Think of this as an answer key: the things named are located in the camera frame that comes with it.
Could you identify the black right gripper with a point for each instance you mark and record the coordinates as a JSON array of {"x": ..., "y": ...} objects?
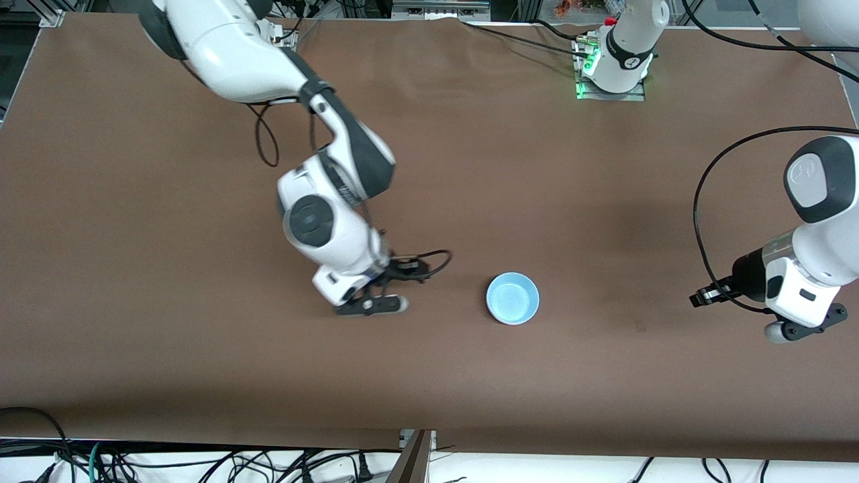
[{"x": 403, "y": 268}]

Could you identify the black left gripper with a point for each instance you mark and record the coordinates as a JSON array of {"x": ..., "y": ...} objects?
[{"x": 744, "y": 277}]

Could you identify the light blue bowl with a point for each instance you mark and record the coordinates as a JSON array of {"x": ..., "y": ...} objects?
[{"x": 513, "y": 302}]

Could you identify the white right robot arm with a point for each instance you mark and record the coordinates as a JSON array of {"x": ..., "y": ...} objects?
[{"x": 228, "y": 54}]

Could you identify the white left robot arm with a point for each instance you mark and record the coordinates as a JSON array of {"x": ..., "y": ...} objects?
[{"x": 631, "y": 47}]

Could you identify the brown table cover sheet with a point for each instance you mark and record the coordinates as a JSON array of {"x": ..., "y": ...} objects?
[{"x": 537, "y": 168}]

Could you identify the black power plug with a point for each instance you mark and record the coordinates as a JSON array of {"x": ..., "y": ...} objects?
[{"x": 364, "y": 467}]

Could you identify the orange background object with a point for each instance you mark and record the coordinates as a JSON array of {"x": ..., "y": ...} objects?
[{"x": 577, "y": 7}]

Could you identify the wooden post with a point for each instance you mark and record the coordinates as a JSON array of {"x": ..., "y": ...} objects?
[{"x": 411, "y": 459}]

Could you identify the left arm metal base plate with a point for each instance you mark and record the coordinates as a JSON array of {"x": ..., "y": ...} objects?
[{"x": 582, "y": 84}]

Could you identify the aluminium frame profile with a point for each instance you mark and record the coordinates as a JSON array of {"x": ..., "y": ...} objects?
[{"x": 439, "y": 7}]

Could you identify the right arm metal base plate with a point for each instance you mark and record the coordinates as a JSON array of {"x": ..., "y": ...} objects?
[{"x": 282, "y": 33}]

